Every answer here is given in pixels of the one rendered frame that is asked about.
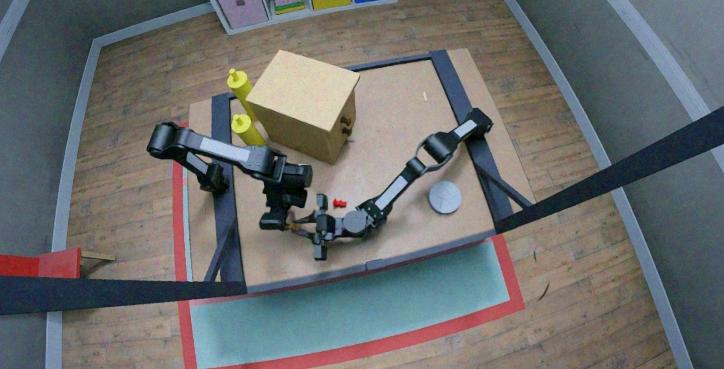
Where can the light blue round disc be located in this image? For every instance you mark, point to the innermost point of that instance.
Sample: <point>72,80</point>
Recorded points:
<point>444,197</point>

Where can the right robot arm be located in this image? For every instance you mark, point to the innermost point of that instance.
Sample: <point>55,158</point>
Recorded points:
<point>439,146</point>

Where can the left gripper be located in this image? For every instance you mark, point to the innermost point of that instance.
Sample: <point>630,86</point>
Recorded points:
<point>275,219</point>

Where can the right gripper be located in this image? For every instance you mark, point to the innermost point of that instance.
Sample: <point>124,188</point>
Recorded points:
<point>320,252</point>

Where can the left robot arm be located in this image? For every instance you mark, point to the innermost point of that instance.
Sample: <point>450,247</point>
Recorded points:
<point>255,160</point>

